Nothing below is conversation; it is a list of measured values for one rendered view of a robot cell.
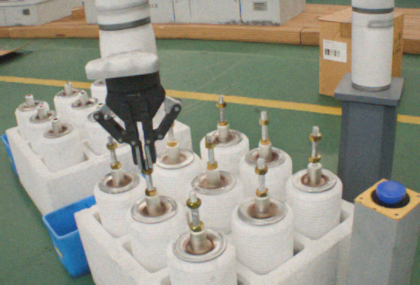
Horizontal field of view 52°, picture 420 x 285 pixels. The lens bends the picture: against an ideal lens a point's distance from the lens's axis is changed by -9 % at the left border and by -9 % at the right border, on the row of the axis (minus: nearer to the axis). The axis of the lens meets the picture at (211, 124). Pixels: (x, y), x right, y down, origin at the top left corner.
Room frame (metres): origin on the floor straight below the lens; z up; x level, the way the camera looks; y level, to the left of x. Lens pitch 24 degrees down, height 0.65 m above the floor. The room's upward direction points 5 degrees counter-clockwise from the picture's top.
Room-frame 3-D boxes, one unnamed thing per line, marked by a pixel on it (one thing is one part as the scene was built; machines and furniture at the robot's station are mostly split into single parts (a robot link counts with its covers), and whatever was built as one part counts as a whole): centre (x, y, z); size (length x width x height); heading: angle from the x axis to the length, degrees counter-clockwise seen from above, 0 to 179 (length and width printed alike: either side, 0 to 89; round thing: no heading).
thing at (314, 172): (0.64, -0.16, 0.26); 0.02 x 0.02 x 0.03
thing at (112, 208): (0.69, 0.17, 0.16); 0.10 x 0.10 x 0.18
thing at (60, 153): (0.95, 0.35, 0.16); 0.10 x 0.10 x 0.18
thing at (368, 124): (0.93, -0.36, 0.15); 0.15 x 0.15 x 0.30; 61
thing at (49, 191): (1.11, 0.32, 0.09); 0.39 x 0.39 x 0.18; 35
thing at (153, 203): (0.60, 0.10, 0.26); 0.02 x 0.02 x 0.03
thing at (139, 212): (0.60, 0.10, 0.25); 0.08 x 0.08 x 0.01
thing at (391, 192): (0.48, -0.23, 0.32); 0.04 x 0.04 x 0.02
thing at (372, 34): (0.93, -0.36, 0.39); 0.09 x 0.09 x 0.17; 61
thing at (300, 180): (0.64, -0.16, 0.25); 0.08 x 0.08 x 0.01
